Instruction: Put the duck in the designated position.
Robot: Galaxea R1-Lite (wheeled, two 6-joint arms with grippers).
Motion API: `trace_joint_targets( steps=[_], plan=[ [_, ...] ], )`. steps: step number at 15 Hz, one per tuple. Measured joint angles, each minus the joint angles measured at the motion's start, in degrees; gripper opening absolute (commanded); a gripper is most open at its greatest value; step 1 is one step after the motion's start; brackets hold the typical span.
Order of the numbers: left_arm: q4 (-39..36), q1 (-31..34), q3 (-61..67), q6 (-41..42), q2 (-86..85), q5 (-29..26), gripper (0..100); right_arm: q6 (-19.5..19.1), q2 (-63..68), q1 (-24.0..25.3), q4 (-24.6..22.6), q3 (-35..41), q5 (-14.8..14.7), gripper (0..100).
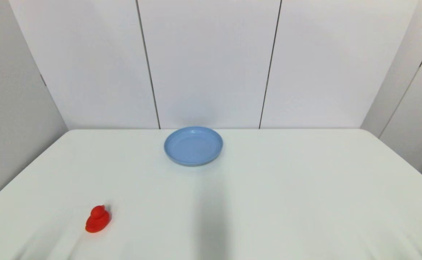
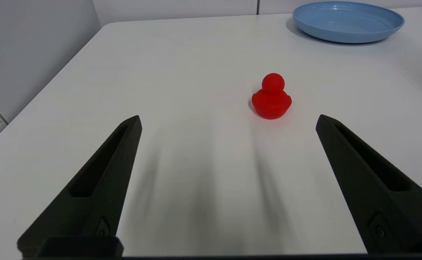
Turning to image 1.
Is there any red toy duck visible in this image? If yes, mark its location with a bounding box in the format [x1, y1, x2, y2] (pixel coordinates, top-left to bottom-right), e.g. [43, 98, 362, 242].
[85, 205, 112, 233]

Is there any blue round plate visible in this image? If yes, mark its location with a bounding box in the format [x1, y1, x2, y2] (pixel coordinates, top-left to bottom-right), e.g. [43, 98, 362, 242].
[164, 126, 224, 167]

